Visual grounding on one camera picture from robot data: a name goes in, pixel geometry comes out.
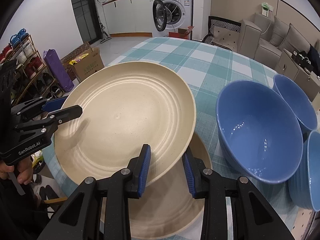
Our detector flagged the white kitchen base cabinets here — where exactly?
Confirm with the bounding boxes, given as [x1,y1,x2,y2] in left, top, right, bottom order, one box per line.
[102,0,153,37]

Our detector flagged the dark jacket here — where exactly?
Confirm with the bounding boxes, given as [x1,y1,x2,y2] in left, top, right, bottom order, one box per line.
[307,44,320,74]

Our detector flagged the grey floor mop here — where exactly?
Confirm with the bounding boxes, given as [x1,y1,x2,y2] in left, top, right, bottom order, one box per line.
[96,0,112,43]

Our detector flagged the wooden shoe rack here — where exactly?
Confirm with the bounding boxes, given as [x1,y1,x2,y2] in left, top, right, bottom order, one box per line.
[0,34,65,105]

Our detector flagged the yellow snack packet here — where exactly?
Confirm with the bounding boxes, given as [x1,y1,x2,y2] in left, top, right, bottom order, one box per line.
[69,53,89,67]

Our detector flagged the person's left hand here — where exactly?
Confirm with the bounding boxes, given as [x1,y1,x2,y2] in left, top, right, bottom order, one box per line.
[0,152,34,185]

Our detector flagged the beige round plate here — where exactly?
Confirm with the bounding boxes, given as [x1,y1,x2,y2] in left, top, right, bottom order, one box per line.
[130,132,213,239]
[54,62,197,187]

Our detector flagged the black storage basket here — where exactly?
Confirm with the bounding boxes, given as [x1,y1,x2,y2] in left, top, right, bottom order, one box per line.
[292,51,314,72]

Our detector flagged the blue bowl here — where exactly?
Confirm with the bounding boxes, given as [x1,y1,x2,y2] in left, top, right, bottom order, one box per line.
[288,130,320,212]
[216,79,304,183]
[272,74,318,133]

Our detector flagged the printed cardboard box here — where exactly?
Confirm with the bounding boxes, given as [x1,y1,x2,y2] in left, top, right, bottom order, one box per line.
[60,42,105,83]

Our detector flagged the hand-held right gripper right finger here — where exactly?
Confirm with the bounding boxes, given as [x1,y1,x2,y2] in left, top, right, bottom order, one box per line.
[182,146,295,240]

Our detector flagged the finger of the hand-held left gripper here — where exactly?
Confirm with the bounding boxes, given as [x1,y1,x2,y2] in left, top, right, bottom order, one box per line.
[12,105,83,140]
[10,97,66,120]

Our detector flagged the person's left forearm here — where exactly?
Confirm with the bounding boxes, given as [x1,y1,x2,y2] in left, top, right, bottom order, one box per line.
[0,180,48,240]

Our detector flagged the grey sofa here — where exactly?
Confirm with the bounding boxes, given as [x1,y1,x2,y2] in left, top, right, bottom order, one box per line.
[236,12,320,65]

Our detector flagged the dark glass door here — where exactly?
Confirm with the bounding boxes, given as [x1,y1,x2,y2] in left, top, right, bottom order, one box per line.
[68,0,99,46]

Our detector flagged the patterned black white chair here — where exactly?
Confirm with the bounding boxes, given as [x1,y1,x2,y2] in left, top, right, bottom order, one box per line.
[201,16,242,52]

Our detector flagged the grey side cabinet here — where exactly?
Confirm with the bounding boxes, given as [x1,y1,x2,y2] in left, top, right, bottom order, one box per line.
[275,49,320,100]

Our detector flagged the shoe rack with shoes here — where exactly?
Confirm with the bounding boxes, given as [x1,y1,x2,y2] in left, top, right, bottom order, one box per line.
[0,29,65,105]

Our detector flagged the purple bag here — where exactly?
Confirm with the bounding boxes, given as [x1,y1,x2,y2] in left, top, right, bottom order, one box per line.
[43,49,75,92]

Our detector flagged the white washing machine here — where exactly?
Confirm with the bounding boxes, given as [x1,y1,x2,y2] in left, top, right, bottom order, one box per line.
[148,0,194,32]

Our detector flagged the grey sofa cushion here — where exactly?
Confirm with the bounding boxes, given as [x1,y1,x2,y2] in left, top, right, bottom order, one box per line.
[270,15,290,47]
[278,23,313,53]

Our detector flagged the green white wall device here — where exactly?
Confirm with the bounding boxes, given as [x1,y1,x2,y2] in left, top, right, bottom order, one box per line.
[260,2,273,17]

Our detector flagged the red cardboard box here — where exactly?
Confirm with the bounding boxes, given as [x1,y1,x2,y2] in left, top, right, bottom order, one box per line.
[169,26,195,40]

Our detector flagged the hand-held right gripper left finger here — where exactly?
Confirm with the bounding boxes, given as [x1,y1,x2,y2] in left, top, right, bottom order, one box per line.
[44,144,152,240]

